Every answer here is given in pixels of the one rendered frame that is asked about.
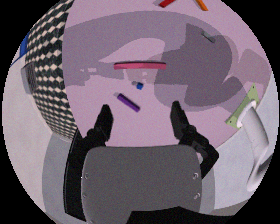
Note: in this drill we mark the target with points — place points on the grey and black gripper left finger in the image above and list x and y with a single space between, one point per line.
100 132

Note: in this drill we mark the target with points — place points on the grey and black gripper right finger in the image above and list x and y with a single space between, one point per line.
188 135

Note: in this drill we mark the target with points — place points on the red rod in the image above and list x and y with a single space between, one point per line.
165 3

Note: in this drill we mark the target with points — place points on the purple rod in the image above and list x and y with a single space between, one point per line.
128 102

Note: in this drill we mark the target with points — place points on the pink rod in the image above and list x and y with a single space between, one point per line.
133 65

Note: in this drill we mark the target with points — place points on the orange rod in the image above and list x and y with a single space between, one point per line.
202 5

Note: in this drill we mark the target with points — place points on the grey rod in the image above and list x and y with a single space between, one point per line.
209 37

